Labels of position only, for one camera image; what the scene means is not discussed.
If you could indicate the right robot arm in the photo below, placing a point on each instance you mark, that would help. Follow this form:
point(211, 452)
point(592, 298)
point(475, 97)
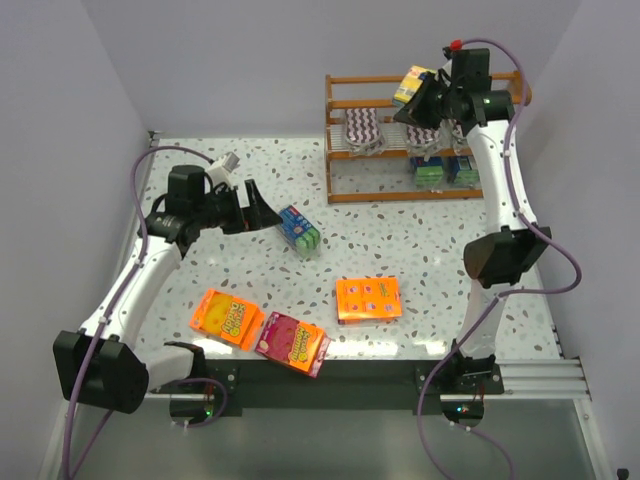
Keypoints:
point(512, 242)

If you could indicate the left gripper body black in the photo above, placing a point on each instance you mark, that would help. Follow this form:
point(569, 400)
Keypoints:
point(241, 208)

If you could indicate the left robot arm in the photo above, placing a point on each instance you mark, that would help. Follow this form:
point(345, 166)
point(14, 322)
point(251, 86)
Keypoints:
point(97, 364)

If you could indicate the aluminium rail frame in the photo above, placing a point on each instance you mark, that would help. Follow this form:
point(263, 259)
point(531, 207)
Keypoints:
point(560, 379)

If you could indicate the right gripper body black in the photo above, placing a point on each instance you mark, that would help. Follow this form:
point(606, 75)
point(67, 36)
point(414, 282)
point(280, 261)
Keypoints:
point(433, 100)

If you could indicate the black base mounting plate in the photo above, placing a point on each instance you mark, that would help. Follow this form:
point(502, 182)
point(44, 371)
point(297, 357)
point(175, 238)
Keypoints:
point(346, 385)

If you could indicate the orange wooden shelf rack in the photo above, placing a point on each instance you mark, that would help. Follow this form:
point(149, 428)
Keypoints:
point(394, 150)

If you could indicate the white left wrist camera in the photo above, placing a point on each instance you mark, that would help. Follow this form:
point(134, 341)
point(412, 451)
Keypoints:
point(221, 169)

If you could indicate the blue green sponge pack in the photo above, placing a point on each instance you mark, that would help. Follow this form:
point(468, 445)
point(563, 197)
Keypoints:
point(461, 172)
point(428, 172)
point(299, 232)

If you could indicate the pink Scrub Mommy box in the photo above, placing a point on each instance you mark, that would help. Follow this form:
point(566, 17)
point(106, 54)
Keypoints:
point(292, 343)

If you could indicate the orange Scrub Daddy box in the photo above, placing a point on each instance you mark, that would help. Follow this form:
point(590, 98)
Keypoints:
point(231, 319)

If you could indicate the orange Scrub Mommy box back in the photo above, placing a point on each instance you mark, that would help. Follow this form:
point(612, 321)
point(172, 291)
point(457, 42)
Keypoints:
point(368, 299)

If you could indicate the yellow sponge pack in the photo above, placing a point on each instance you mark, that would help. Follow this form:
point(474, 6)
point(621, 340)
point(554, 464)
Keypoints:
point(409, 85)

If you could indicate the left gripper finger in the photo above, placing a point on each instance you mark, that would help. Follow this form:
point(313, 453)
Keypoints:
point(257, 204)
point(261, 221)

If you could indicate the pink grey zigzag sponge pack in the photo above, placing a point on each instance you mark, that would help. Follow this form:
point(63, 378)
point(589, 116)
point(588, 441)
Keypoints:
point(453, 136)

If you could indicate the silver scourer pack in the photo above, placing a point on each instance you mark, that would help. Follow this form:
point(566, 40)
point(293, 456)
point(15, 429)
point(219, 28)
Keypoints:
point(362, 132)

